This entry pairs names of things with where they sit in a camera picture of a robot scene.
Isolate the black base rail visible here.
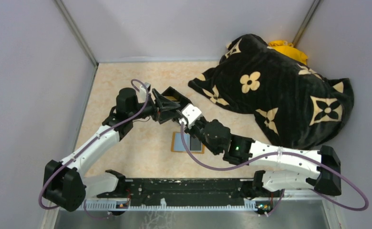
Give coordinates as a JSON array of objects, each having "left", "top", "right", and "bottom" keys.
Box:
[{"left": 59, "top": 177, "right": 337, "bottom": 219}]

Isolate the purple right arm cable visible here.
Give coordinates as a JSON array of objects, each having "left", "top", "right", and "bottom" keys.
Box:
[{"left": 179, "top": 121, "right": 370, "bottom": 217}]

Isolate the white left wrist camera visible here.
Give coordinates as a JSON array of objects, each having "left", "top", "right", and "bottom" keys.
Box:
[{"left": 139, "top": 82, "right": 151, "bottom": 94}]

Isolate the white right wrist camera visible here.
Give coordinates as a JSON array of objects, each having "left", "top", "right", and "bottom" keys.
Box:
[{"left": 179, "top": 104, "right": 203, "bottom": 128}]

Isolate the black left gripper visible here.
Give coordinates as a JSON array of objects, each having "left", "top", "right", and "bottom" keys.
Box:
[{"left": 129, "top": 88, "right": 180, "bottom": 124}]

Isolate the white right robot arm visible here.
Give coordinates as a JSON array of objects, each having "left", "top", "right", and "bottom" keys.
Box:
[{"left": 180, "top": 117, "right": 341, "bottom": 197}]

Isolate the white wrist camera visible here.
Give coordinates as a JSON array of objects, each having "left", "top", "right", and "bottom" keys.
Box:
[
  {"left": 179, "top": 104, "right": 203, "bottom": 128},
  {"left": 139, "top": 82, "right": 151, "bottom": 94}
]

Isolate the yellow cloth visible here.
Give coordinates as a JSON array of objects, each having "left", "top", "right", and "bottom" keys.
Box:
[{"left": 268, "top": 40, "right": 308, "bottom": 64}]

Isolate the black plastic card box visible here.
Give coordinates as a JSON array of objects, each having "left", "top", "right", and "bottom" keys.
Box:
[{"left": 162, "top": 86, "right": 192, "bottom": 110}]

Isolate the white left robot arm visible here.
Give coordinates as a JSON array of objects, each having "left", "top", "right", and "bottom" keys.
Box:
[{"left": 39, "top": 87, "right": 191, "bottom": 211}]

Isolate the black flower-pattern blanket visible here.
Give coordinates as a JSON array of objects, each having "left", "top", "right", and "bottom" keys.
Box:
[{"left": 188, "top": 34, "right": 354, "bottom": 149}]

